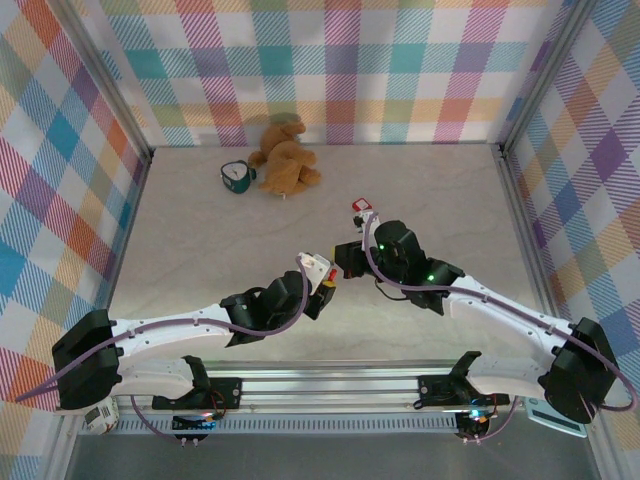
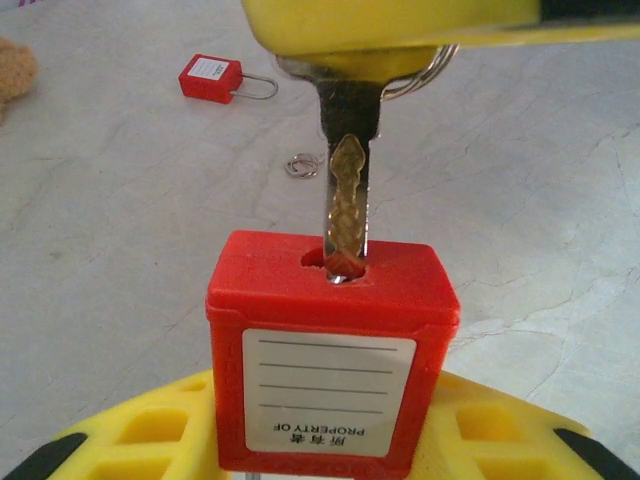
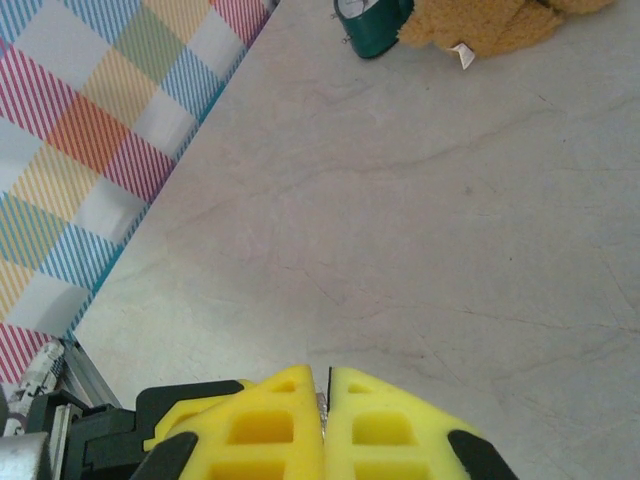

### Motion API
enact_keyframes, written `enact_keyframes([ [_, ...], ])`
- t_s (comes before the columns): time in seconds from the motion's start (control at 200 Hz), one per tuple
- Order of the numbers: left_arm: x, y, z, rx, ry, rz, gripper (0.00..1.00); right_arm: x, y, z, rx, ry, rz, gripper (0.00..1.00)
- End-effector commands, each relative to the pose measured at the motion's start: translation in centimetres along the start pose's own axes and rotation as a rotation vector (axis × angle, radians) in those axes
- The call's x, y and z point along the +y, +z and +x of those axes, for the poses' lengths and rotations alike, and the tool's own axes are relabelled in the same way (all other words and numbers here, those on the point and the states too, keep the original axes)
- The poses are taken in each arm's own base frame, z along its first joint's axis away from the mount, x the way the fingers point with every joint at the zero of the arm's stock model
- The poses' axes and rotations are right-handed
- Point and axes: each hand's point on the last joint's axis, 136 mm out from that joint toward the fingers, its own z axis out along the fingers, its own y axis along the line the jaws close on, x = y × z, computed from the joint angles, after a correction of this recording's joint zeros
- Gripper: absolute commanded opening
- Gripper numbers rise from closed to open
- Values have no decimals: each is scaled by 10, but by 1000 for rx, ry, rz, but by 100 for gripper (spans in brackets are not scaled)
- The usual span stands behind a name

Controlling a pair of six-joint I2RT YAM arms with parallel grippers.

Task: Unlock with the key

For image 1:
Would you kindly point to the red padlock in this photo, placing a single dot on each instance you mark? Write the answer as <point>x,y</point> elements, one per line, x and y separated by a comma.
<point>330,274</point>
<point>362,205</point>

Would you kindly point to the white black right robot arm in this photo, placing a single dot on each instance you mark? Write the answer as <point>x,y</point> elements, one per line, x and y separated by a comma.
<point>500,315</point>

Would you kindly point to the brown plush teddy bear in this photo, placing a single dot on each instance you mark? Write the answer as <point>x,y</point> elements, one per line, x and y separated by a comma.
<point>285,165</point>

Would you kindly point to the small controller circuit board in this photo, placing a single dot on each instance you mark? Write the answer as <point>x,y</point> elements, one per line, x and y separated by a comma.
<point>472,417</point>
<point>195,424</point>

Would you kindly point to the white printed package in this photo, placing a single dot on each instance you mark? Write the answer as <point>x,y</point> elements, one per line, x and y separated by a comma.
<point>100,417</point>

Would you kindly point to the light blue calculator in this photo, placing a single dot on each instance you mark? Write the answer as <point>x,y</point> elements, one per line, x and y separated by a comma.
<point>537,412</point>

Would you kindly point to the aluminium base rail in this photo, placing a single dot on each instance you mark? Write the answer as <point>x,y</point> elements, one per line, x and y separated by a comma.
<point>325,385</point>

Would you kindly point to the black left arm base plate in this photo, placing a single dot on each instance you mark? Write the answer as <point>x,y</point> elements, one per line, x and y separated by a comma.
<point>227,392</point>

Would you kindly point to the aluminium side rail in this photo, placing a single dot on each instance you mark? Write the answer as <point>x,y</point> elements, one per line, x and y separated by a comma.
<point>515,200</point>

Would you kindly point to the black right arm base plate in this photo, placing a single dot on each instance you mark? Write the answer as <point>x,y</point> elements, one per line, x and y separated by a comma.
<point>435,390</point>

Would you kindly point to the aluminium corner post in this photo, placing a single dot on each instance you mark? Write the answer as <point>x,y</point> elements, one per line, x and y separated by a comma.
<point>111,85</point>
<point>546,75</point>

